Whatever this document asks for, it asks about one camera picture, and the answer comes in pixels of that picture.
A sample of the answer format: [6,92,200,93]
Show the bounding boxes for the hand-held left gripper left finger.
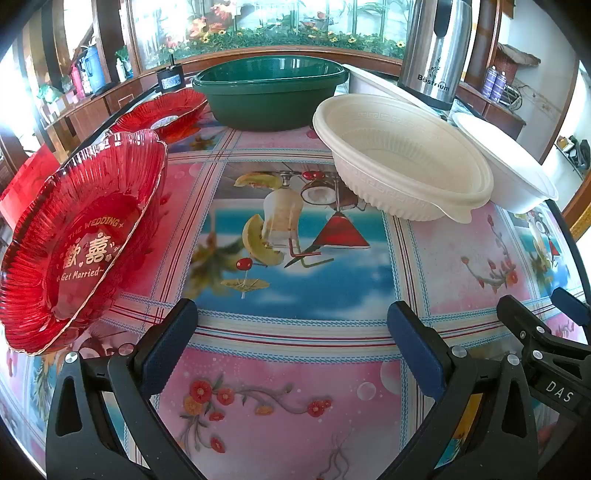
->
[45,298,208,480]

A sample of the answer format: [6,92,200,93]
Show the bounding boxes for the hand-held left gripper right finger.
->
[387,301,552,480]

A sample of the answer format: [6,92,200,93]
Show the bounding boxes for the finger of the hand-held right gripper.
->
[551,287,591,344]
[496,294,591,384]

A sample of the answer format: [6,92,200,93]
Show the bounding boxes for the red wedding plate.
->
[0,129,169,356]
[107,88,209,145]

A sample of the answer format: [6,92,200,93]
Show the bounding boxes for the cream disposable bowl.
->
[312,93,495,224]

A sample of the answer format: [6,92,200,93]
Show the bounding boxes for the green plastic basin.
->
[191,55,350,132]

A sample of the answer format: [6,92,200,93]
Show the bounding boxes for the white disposable bowl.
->
[451,112,559,214]
[342,64,444,116]

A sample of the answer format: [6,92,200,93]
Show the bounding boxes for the purple cans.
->
[482,66,509,103]

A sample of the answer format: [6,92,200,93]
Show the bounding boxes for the wooden partition cabinet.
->
[41,46,527,153]

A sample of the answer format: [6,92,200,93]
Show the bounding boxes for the brown woven basket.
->
[496,44,541,79]

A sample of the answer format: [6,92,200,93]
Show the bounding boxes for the small black jar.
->
[157,53,185,90]

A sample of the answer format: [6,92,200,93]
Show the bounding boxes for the pink bottle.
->
[69,65,86,100]

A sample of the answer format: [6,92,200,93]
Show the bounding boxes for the blue water jug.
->
[81,44,107,93]

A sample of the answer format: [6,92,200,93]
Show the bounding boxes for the stainless steel thermos kettle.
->
[397,0,472,112]

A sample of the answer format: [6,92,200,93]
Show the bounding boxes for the flower painted glass panel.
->
[131,0,416,70]

